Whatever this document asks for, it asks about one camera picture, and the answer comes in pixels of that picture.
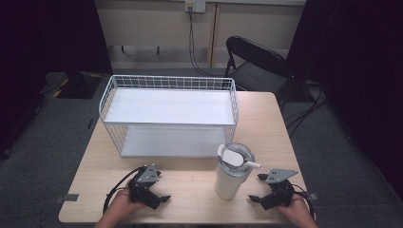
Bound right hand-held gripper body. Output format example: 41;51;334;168
261;168;299;211

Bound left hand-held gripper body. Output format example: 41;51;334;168
127;163;163;211

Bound white tumbler with straw lid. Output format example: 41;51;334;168
214;142;263;201

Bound white wire two-tier shelf rack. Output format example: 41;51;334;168
98;74;240;159

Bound person's right hand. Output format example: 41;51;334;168
277;193;316;224

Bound person's left hand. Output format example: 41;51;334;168
106;188;147;223

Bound black folding chair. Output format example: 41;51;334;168
222;35;297;107

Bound black stand base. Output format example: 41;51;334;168
40;70;103;100

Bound black curtain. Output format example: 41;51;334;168
285;0;403;200

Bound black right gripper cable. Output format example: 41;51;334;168
290;183;317;221

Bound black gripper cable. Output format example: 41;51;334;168
102;166;142;215
290;183;317;221

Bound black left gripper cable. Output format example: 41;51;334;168
102;166;142;215

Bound black floor cables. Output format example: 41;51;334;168
283;80;332;139

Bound black wall socket cable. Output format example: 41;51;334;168
187;9;224;78

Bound white wall socket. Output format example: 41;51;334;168
184;0;207;14

